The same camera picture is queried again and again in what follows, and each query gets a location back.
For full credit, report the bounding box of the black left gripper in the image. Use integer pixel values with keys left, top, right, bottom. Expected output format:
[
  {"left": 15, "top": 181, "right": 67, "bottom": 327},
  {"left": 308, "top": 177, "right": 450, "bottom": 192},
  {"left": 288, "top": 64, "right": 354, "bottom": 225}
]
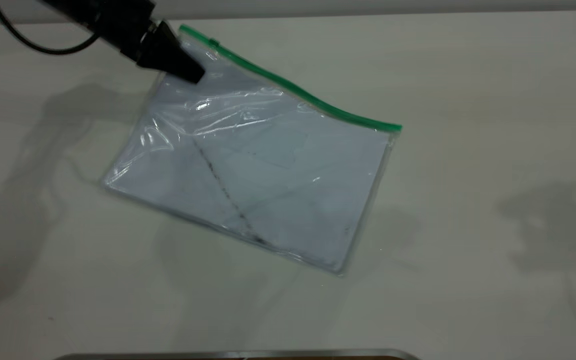
[{"left": 42, "top": 0, "right": 206, "bottom": 85}]

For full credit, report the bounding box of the clear plastic zipper bag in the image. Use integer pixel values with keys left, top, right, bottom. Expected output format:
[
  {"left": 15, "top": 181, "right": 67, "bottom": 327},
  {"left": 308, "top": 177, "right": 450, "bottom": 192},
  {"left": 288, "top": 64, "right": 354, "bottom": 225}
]
[{"left": 102, "top": 24, "right": 403, "bottom": 277}]

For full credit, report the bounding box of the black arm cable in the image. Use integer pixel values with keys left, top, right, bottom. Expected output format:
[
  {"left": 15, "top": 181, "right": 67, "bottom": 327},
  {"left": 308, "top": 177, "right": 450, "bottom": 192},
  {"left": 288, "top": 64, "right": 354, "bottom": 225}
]
[{"left": 0, "top": 0, "right": 100, "bottom": 56}]

